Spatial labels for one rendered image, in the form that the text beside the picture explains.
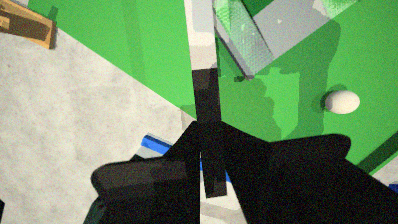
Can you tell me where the red putter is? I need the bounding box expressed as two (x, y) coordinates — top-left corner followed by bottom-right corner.
(184, 0), (228, 198)

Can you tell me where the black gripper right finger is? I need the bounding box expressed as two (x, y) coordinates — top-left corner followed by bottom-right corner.
(222, 121), (351, 224)

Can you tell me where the white golf ball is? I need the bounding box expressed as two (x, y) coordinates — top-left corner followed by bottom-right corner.
(325, 90), (360, 114)

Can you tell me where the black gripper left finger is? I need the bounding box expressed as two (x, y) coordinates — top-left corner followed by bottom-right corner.
(91, 120), (200, 224)

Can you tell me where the green putting mat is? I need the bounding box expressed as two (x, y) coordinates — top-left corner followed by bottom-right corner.
(27, 0), (398, 166)

